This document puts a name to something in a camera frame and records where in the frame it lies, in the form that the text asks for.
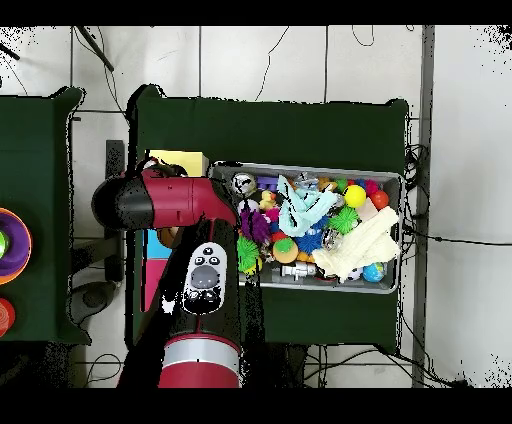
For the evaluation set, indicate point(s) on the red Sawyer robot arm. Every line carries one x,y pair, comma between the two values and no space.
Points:
180,200

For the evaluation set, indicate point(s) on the silver mesh bin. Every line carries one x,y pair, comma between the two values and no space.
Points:
300,284

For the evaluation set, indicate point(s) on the wooden three-hole box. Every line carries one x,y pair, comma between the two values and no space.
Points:
188,158

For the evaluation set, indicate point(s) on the white baseball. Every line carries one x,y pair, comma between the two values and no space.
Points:
250,205

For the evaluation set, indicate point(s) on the purple spiky toy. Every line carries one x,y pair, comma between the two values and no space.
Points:
256,228

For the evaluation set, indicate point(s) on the yellow plush duck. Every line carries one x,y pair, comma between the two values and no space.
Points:
267,200

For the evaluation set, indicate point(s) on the silver drink can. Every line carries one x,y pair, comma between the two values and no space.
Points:
244,184
339,201

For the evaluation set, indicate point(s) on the mint knitted cloth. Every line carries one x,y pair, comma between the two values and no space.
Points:
300,212

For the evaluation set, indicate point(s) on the green spiky ball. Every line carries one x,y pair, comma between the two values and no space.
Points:
246,256

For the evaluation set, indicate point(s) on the dark green table cloth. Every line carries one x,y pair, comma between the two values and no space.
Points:
280,132

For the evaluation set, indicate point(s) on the yellow ball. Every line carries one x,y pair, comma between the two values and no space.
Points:
354,196

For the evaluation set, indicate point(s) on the cream knitted cloth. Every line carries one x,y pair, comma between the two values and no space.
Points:
360,244

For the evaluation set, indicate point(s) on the blue globe ball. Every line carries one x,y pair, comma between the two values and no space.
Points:
374,272

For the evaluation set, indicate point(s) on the black panel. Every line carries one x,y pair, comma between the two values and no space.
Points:
114,156

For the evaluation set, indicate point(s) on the grey stand base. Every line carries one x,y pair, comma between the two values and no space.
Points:
94,298

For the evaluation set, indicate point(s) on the dark green side-table cloth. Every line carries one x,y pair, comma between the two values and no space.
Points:
32,180

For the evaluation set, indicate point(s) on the long black rod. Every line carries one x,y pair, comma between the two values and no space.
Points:
96,49

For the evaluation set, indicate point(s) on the round plastic bowl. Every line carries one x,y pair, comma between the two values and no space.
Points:
16,248

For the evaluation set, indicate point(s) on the small green toy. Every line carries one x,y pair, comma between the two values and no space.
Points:
2,243

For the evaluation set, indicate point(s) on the red round bowl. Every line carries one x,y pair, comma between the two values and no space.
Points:
4,316

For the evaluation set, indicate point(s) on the short black rod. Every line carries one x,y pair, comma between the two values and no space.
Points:
10,52

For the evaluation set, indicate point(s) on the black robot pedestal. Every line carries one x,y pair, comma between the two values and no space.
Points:
280,366

